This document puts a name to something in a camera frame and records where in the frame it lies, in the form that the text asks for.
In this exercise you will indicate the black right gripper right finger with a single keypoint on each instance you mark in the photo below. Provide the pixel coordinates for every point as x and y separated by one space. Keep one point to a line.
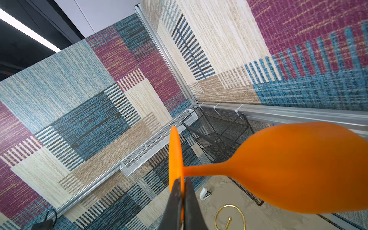
193 218

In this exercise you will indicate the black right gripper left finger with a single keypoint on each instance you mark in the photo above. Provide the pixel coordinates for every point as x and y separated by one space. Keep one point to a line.
172 215

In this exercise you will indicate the orange back wine glass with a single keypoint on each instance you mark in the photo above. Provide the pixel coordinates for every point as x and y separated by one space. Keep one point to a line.
312 168

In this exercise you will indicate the black mesh shelf unit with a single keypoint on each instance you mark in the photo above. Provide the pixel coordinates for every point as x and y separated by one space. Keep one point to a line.
218 134

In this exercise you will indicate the gold wire glass rack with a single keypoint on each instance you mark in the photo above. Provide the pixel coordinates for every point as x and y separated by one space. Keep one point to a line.
230 219

